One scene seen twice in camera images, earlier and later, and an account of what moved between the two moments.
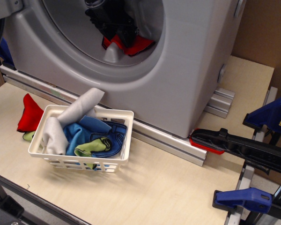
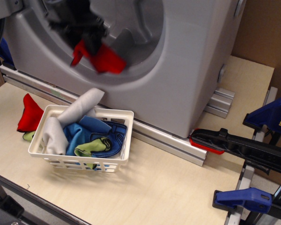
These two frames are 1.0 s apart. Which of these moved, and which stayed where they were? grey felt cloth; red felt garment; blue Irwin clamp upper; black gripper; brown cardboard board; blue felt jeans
Moved: red felt garment; black gripper
Stayed: blue felt jeans; brown cardboard board; grey felt cloth; blue Irwin clamp upper
